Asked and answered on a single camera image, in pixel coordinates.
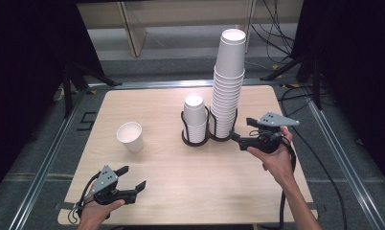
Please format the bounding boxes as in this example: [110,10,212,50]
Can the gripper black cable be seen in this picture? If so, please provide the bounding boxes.
[270,139,298,230]
[67,173,101,224]

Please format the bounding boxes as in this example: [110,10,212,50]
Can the beige wooden shelf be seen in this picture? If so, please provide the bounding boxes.
[77,0,306,58]

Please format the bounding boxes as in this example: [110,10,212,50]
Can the tall stack of white cups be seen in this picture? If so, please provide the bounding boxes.
[209,28,248,139]

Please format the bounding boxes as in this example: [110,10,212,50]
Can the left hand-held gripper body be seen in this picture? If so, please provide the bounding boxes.
[90,165,139,206]

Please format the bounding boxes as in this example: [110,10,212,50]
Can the bundle of black cables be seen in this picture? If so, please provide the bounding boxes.
[251,0,298,65]

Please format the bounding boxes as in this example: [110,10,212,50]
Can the long black floor cable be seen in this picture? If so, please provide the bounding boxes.
[278,85,349,230]

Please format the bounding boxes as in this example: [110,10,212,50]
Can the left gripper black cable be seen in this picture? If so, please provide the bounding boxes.
[67,173,101,224]

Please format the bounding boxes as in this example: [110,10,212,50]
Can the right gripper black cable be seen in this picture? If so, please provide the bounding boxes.
[270,139,298,230]

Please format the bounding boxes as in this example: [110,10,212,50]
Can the black double cup holder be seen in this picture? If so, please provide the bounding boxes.
[180,105,239,148]

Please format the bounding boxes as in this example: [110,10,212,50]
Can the black curtain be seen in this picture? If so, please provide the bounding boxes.
[290,0,385,187]
[0,0,106,199]

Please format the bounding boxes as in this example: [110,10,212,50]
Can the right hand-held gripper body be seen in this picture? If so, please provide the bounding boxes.
[238,110,301,155]

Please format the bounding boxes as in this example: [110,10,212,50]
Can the black metal stand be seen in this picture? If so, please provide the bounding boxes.
[259,52,323,111]
[60,60,124,119]

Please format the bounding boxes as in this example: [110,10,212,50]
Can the white paper cup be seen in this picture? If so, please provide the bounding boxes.
[116,121,145,154]

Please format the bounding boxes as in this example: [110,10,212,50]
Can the person's left hand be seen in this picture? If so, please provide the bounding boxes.
[77,198,126,226]

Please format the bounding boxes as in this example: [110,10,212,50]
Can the person's right hand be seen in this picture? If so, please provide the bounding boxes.
[245,126,296,188]

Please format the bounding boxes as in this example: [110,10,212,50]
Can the short stack of white cups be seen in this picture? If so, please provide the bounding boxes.
[182,93,210,144]

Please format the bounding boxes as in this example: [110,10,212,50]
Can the aluminium floor rail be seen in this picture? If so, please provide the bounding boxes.
[87,78,280,91]
[306,100,385,230]
[8,90,87,230]

